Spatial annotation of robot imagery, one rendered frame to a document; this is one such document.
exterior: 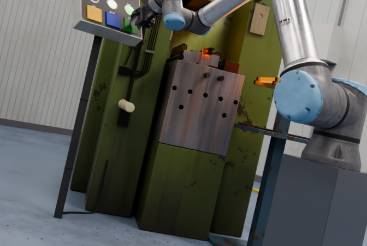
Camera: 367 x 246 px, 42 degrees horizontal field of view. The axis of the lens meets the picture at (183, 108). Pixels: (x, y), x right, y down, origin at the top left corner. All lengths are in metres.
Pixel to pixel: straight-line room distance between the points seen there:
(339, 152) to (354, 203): 0.16
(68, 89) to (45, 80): 0.33
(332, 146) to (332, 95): 0.18
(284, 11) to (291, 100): 0.31
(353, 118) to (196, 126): 1.16
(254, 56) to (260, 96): 0.24
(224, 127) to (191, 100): 0.23
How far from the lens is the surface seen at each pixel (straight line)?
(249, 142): 2.87
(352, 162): 1.59
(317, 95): 1.42
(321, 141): 1.59
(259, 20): 2.87
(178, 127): 2.55
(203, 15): 2.13
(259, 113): 2.87
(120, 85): 2.70
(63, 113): 6.35
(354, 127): 1.60
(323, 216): 1.53
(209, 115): 2.58
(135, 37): 2.41
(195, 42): 3.12
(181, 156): 2.57
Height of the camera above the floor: 0.67
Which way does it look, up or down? level
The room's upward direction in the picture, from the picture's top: 13 degrees clockwise
